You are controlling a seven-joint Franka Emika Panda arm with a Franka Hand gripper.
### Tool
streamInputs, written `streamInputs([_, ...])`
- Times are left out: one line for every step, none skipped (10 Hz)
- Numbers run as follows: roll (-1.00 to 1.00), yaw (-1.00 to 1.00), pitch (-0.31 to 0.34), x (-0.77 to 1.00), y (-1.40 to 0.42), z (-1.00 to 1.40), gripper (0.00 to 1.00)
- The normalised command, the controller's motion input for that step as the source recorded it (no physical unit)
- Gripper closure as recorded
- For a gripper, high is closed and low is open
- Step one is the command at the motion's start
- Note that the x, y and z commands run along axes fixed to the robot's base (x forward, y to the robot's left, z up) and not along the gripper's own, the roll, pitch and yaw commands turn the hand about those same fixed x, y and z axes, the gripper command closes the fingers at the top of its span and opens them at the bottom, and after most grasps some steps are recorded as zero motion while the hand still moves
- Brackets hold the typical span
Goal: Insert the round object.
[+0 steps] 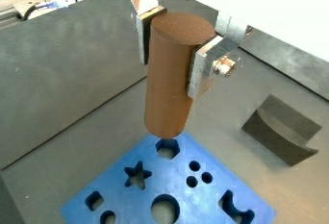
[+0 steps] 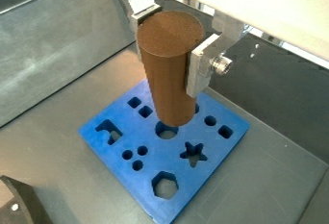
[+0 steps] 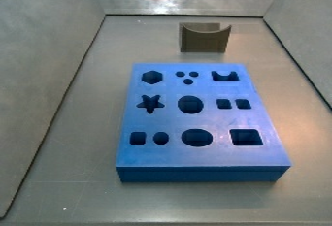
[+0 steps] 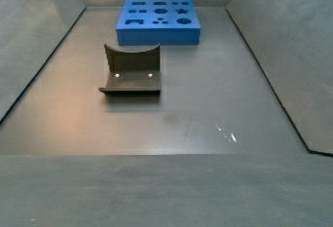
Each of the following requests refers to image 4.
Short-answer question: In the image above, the blue shape sorter box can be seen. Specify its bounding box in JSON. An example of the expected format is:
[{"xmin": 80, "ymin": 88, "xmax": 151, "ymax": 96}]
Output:
[{"xmin": 116, "ymin": 0, "xmax": 200, "ymax": 46}]

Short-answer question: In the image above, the black curved holder stand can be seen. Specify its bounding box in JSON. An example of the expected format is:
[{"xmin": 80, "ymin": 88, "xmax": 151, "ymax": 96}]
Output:
[{"xmin": 98, "ymin": 45, "xmax": 161, "ymax": 94}]

